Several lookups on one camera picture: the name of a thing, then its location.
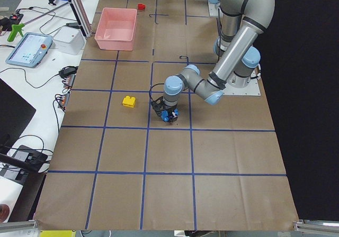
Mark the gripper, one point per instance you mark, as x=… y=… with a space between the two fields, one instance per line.
x=170 y=109

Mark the blue three-stud block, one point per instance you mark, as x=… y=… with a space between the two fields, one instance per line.
x=165 y=118

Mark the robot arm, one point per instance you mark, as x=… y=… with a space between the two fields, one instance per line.
x=242 y=21
x=217 y=47

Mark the pink plastic box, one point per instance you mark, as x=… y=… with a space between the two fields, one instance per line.
x=116 y=29

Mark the white square box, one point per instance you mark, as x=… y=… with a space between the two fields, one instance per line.
x=69 y=40

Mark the yellow two-stud block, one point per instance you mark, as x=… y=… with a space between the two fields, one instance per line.
x=129 y=101

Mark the red block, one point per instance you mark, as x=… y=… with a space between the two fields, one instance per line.
x=141 y=6

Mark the black monitor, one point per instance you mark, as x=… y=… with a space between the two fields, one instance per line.
x=16 y=114

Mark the teach pendant tablet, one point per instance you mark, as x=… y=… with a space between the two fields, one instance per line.
x=30 y=50

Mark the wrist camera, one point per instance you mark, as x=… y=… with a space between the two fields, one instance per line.
x=157 y=105

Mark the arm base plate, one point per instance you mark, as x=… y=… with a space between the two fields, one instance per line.
x=214 y=9
x=243 y=81

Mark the aluminium frame post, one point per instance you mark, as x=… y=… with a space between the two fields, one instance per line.
x=81 y=17

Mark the green handled reacher grabber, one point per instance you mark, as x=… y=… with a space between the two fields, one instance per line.
x=17 y=28

